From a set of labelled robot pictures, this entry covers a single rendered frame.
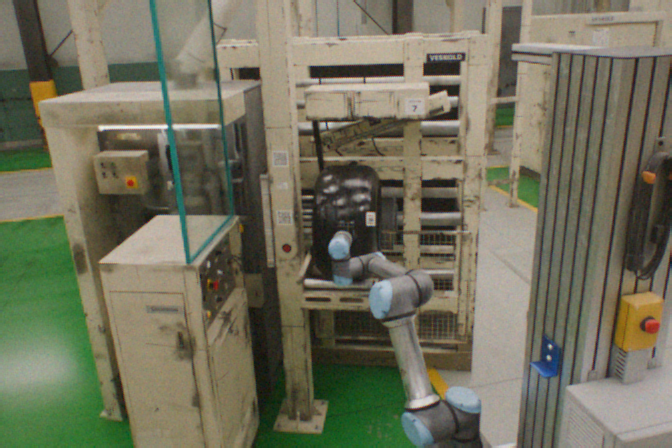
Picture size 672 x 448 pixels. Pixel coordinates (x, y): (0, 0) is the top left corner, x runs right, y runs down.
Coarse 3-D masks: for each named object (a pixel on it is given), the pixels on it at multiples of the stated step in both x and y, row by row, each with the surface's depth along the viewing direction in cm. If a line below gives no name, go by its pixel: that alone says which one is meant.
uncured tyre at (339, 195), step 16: (320, 176) 266; (336, 176) 262; (352, 176) 261; (368, 176) 261; (320, 192) 257; (336, 192) 255; (352, 192) 254; (368, 192) 255; (320, 208) 254; (336, 208) 253; (352, 208) 252; (368, 208) 252; (320, 224) 253; (320, 240) 255; (368, 240) 253; (320, 256) 259; (352, 256) 256; (320, 272) 274
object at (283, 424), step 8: (320, 400) 333; (280, 408) 327; (320, 408) 326; (280, 416) 321; (312, 416) 319; (320, 416) 319; (280, 424) 313; (288, 424) 314; (304, 424) 314; (312, 424) 314; (320, 424) 313; (296, 432) 310; (304, 432) 309; (312, 432) 308; (320, 432) 308
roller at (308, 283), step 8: (312, 280) 276; (320, 280) 276; (328, 280) 276; (360, 280) 274; (368, 280) 273; (328, 288) 276; (336, 288) 275; (344, 288) 275; (352, 288) 274; (360, 288) 273; (368, 288) 273
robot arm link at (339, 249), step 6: (336, 234) 225; (342, 234) 224; (336, 240) 217; (342, 240) 217; (348, 240) 222; (330, 246) 216; (336, 246) 216; (342, 246) 215; (348, 246) 218; (330, 252) 217; (336, 252) 216; (342, 252) 216; (348, 252) 218; (336, 258) 217; (342, 258) 219; (348, 258) 220
